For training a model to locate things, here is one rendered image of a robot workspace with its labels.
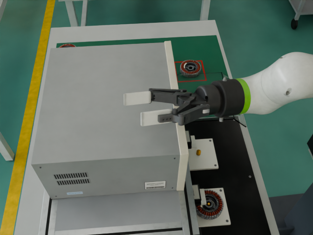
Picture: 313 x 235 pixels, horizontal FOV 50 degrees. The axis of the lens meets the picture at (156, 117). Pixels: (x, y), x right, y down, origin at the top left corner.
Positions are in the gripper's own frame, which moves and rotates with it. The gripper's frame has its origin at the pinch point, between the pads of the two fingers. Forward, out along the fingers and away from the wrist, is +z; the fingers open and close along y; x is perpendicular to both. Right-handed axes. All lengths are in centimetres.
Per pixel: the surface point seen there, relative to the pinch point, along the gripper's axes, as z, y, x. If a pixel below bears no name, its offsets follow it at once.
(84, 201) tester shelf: 11.7, 14.3, -32.3
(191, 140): -37, 43, -33
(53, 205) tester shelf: 20.3, 16.2, -33.1
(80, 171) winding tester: 12.9, 8.0, -18.7
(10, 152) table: 42, 155, -81
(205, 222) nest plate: -33, 21, -57
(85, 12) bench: -30, 253, 0
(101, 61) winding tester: 0.8, 33.4, 3.8
